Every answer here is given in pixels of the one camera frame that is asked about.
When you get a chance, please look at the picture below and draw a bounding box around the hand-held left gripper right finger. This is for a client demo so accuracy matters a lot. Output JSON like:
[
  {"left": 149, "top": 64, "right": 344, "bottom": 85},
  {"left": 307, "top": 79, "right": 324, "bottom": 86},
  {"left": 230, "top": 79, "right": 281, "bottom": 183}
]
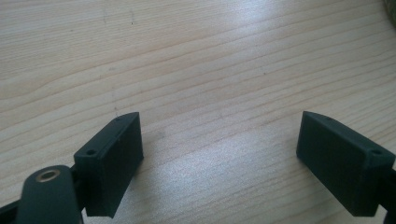
[{"left": 295, "top": 110, "right": 396, "bottom": 217}]

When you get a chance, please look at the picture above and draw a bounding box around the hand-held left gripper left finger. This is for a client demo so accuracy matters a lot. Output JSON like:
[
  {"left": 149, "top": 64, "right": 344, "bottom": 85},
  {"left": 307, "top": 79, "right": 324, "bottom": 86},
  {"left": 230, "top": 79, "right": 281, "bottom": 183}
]
[{"left": 73, "top": 111, "right": 145, "bottom": 218}]

